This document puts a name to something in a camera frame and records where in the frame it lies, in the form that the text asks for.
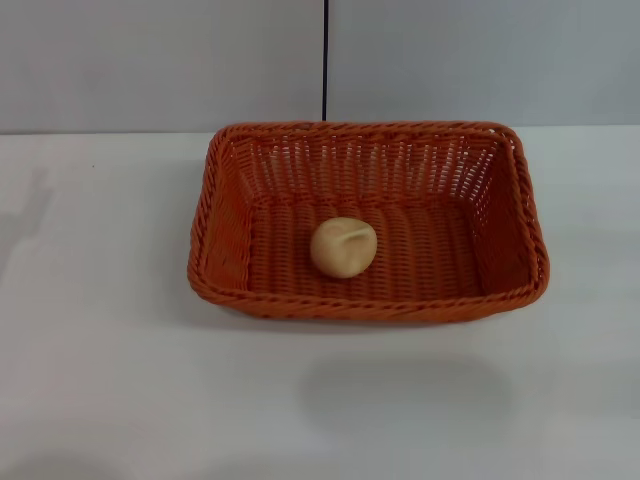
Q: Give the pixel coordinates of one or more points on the pale peach fruit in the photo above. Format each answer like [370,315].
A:
[344,247]

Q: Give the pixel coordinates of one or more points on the black vertical wall strip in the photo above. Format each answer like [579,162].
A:
[325,60]

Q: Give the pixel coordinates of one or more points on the orange woven plastic basket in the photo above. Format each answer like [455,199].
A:
[425,260]

